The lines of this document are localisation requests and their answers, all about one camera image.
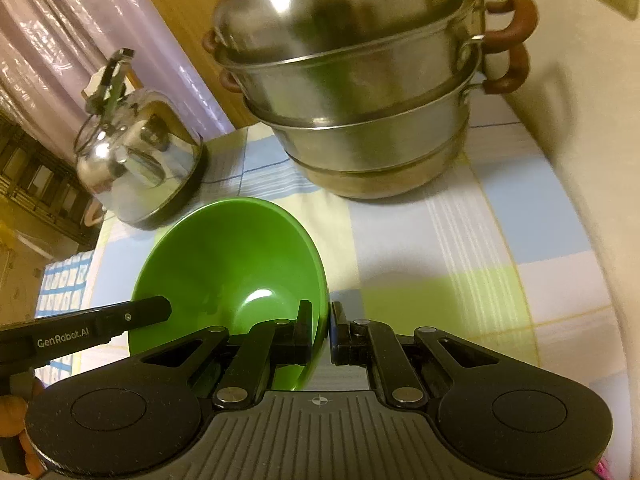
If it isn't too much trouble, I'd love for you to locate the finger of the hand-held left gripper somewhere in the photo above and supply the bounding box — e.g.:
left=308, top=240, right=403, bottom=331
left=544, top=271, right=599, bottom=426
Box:
left=120, top=296, right=172, bottom=330

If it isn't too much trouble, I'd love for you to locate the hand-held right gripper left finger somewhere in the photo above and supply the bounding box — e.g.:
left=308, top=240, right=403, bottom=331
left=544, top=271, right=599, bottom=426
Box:
left=127, top=300, right=313, bottom=409

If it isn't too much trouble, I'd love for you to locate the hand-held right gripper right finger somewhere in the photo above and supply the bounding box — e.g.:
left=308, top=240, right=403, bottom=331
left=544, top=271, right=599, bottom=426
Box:
left=329, top=301, right=507, bottom=409

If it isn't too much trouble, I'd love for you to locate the green plastic bowl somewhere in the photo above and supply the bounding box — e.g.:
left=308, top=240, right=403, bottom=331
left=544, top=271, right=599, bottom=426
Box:
left=127, top=197, right=331, bottom=393

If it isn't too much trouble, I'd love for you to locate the person's left hand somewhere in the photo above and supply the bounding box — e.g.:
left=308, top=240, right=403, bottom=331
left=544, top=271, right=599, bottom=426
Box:
left=0, top=377, right=48, bottom=478

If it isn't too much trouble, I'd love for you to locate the blue checked cloth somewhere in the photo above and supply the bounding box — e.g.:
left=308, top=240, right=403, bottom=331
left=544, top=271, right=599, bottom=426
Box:
left=37, top=252, right=96, bottom=322

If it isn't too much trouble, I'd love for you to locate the checked pastel tablecloth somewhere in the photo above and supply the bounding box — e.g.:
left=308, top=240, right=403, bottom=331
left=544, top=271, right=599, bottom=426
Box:
left=75, top=95, right=621, bottom=396

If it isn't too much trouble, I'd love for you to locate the steel kettle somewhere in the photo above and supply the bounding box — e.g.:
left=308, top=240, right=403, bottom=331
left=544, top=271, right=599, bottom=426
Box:
left=74, top=47, right=208, bottom=231

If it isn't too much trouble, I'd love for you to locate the dark wooden shelf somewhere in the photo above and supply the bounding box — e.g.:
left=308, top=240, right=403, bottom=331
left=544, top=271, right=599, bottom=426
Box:
left=0, top=110, right=98, bottom=251

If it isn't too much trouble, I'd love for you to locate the stacked steel steamer pot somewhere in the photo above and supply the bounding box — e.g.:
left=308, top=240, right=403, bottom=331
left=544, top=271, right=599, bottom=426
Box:
left=202, top=0, right=538, bottom=201

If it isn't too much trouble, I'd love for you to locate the pale purple curtain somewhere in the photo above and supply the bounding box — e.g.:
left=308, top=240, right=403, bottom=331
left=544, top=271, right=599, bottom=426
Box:
left=0, top=0, right=236, bottom=161

